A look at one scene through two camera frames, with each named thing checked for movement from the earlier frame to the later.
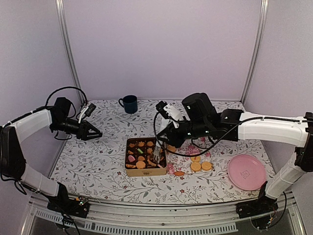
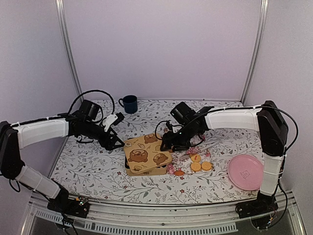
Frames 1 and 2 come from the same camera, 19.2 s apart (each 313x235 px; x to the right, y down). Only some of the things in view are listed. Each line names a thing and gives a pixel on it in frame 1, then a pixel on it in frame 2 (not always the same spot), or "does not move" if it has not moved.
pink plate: (247, 172) does not move
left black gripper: (84, 126) to (109, 146)
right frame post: (264, 4) does not move
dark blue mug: (130, 104) does not move
